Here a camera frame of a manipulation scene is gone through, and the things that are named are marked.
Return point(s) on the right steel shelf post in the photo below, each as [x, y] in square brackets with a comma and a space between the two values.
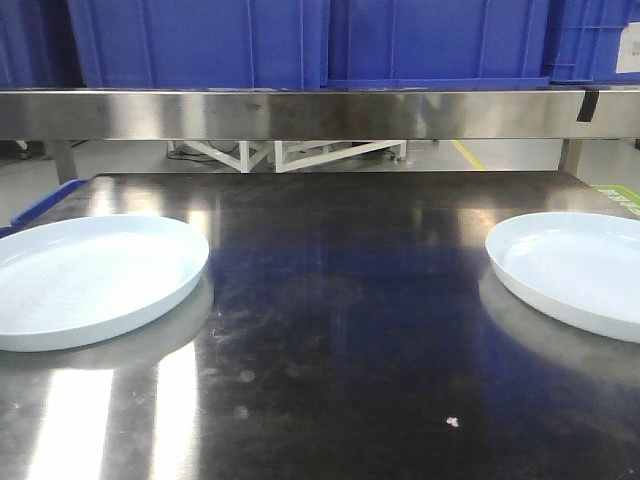
[570, 156]

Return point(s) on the large blue plastic crate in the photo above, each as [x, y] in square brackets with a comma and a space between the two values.
[310, 45]

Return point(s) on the steel shelf post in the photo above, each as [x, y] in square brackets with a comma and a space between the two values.
[61, 152]
[570, 156]

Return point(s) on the white metal frame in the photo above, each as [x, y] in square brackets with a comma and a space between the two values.
[285, 156]

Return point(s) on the left steel shelf post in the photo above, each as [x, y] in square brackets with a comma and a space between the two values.
[61, 152]

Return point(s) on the white label on crate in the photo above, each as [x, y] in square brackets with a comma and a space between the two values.
[628, 59]

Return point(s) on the left blue plastic crate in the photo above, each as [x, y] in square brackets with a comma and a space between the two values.
[38, 48]

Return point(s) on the right blue plastic crate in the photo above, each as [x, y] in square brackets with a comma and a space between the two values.
[582, 41]

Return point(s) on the light blue plate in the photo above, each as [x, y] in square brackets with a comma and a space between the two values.
[581, 269]
[77, 282]

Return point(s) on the stainless steel shelf rail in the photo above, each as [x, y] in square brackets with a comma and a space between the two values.
[315, 115]

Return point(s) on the black tape strip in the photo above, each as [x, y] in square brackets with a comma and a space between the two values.
[588, 106]

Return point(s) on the blue table edge guard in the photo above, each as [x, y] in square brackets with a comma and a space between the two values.
[41, 206]

